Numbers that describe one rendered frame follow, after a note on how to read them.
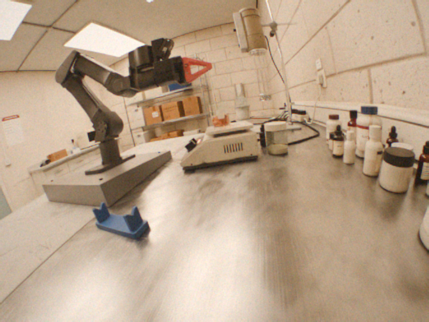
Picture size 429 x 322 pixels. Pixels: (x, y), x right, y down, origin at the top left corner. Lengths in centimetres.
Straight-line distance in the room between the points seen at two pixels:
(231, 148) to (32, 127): 312
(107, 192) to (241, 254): 28
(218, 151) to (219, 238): 26
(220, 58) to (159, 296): 299
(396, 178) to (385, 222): 8
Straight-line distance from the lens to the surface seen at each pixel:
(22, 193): 312
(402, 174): 31
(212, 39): 314
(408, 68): 50
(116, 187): 40
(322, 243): 20
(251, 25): 90
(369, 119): 43
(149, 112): 295
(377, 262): 20
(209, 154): 42
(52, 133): 340
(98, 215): 31
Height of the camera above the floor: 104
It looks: 17 degrees down
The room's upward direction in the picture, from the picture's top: 10 degrees counter-clockwise
